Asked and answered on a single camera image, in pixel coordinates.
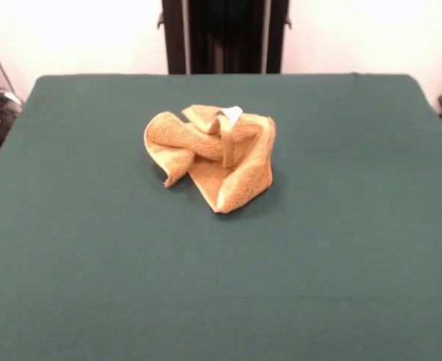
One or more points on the tan terry towel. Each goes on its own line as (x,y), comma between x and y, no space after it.
(176,135)

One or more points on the dark green table cloth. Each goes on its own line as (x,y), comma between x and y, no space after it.
(93,263)

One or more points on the black robot pedestal stand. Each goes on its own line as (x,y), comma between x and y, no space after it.
(176,37)

